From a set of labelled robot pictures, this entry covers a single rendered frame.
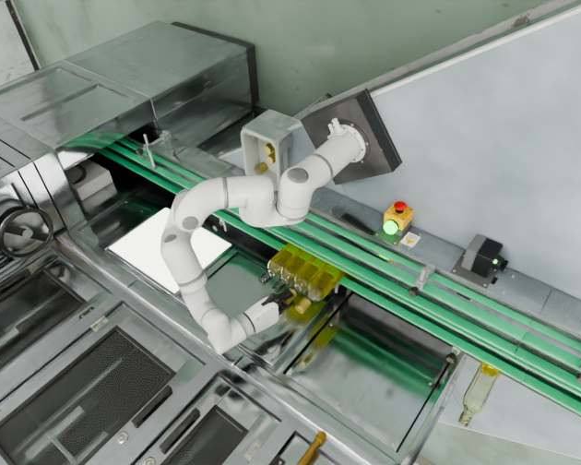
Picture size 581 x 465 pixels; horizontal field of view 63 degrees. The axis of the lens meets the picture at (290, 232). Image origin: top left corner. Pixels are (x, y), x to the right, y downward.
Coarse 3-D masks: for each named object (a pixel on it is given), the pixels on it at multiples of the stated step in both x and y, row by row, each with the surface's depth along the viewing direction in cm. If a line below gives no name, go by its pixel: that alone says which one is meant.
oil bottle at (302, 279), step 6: (312, 258) 164; (318, 258) 164; (306, 264) 162; (312, 264) 162; (318, 264) 162; (324, 264) 162; (300, 270) 160; (306, 270) 160; (312, 270) 160; (318, 270) 160; (300, 276) 158; (306, 276) 158; (312, 276) 158; (294, 282) 158; (300, 282) 157; (306, 282) 157; (306, 288) 158
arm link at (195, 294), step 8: (192, 280) 130; (200, 280) 132; (184, 288) 131; (192, 288) 131; (200, 288) 132; (184, 296) 140; (192, 296) 142; (200, 296) 144; (208, 296) 147; (192, 304) 143; (200, 304) 144; (208, 304) 143; (192, 312) 144; (200, 312) 142; (200, 320) 140
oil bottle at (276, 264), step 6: (288, 246) 169; (294, 246) 169; (282, 252) 167; (288, 252) 167; (294, 252) 167; (276, 258) 165; (282, 258) 165; (288, 258) 165; (270, 264) 163; (276, 264) 163; (282, 264) 163; (276, 270) 162; (276, 276) 164
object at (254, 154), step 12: (252, 132) 167; (252, 144) 177; (264, 144) 177; (276, 144) 163; (252, 156) 180; (264, 156) 182; (276, 156) 166; (252, 168) 184; (276, 168) 181; (276, 180) 180
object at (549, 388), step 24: (144, 168) 217; (216, 216) 192; (264, 240) 180; (360, 288) 162; (408, 312) 154; (456, 336) 147; (480, 360) 141; (504, 360) 141; (528, 384) 134; (552, 384) 135; (576, 408) 129
